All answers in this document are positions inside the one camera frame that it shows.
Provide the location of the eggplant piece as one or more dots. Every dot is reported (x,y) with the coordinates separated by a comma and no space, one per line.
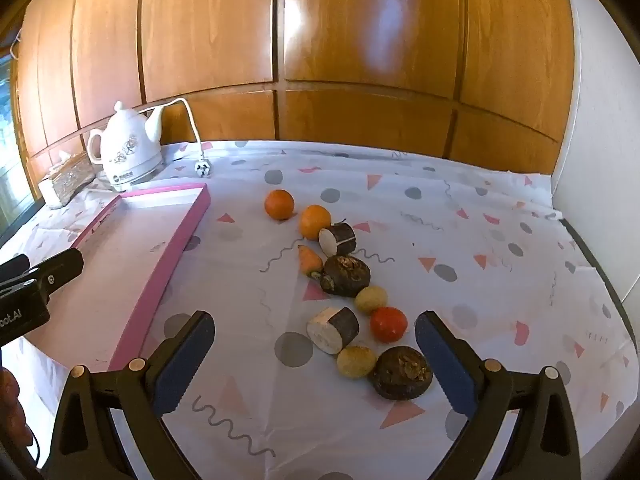
(334,330)

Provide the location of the person's left hand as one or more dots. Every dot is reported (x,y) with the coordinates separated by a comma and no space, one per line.
(7,410)

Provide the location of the patterned tissue box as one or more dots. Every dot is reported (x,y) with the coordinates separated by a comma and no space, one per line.
(67,180)

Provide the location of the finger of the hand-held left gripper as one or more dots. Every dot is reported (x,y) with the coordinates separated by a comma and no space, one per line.
(57,270)

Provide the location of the white ceramic electric kettle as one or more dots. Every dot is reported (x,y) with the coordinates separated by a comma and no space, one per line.
(127,145)

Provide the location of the dark-skinned cut yam piece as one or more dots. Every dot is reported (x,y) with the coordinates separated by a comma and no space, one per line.
(342,237)

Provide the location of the white patterned tablecloth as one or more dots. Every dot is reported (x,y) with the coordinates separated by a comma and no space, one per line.
(450,220)

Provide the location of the dark passion fruit on table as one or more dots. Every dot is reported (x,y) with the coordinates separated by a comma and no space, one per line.
(346,275)

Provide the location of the orange mandarin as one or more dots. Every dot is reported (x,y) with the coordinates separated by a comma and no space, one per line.
(315,221)
(279,204)

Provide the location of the pink shallow tray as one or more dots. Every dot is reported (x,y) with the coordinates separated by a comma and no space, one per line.
(170,260)

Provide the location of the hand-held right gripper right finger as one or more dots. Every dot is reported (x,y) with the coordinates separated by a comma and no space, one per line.
(445,360)

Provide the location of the small orange carrot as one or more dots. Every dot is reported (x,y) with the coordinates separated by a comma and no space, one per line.
(309,259)

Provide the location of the wooden panelled wardrobe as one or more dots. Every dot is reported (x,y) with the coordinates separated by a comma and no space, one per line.
(350,35)

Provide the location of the red tomato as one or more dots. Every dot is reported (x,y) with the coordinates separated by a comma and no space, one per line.
(388,325)

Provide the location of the window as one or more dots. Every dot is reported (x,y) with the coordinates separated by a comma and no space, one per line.
(6,135)

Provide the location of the small yellow potato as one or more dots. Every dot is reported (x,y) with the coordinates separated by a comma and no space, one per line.
(356,361)
(371,298)

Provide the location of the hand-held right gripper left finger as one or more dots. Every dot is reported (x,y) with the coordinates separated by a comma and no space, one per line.
(185,360)

